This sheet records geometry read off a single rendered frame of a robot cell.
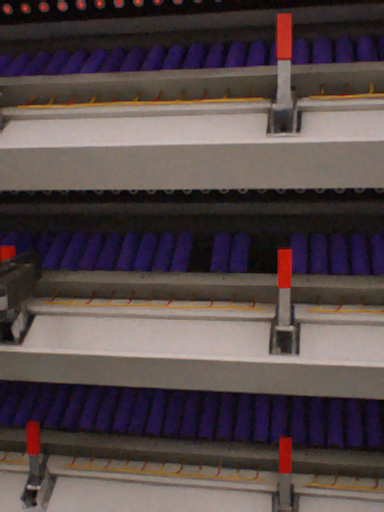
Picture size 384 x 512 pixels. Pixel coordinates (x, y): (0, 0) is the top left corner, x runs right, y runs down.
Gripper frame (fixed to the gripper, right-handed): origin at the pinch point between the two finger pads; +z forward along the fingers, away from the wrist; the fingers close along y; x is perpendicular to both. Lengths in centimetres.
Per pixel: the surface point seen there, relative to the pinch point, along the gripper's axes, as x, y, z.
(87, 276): -1.5, 6.6, 4.6
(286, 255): 1.7, 26.9, -0.1
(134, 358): -8.0, 13.0, -1.2
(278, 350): -7.0, 26.3, -0.6
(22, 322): -5.4, 1.1, 0.4
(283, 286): -1.1, 26.7, -0.3
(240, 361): -7.9, 22.9, -1.4
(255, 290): -2.5, 23.8, 4.3
